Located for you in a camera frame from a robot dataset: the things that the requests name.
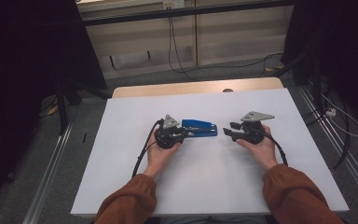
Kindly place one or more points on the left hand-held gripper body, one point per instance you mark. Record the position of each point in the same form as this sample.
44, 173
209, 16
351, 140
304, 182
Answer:
167, 137

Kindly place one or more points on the black curtain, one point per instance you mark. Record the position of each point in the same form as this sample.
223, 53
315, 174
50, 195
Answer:
28, 62
338, 46

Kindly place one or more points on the blue stapler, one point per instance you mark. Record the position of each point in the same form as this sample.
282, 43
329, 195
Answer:
202, 130

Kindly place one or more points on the black metal stand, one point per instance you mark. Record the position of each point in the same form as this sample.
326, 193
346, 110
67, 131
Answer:
62, 109
316, 90

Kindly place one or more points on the black horizontal frame bar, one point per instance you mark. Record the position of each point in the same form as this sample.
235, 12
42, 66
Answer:
183, 12

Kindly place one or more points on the small black floor object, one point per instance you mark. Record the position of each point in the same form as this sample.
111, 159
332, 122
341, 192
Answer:
84, 137

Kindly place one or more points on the white table sheet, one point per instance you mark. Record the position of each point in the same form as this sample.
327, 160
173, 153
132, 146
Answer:
205, 174

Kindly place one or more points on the white wall socket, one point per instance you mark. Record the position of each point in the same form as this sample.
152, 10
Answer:
172, 3

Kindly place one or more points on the person's right hand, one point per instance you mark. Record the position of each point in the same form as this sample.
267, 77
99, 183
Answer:
265, 152

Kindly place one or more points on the white power adapter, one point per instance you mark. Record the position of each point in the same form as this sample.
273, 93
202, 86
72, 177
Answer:
331, 112

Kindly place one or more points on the yellow floor tape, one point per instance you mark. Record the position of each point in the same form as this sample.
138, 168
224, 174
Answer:
52, 110
276, 67

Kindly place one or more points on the light wooden table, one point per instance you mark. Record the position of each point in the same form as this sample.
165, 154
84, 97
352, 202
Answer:
174, 89

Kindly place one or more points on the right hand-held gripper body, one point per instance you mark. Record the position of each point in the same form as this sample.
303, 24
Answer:
253, 132

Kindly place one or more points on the person's left hand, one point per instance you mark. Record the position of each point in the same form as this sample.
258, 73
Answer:
158, 160

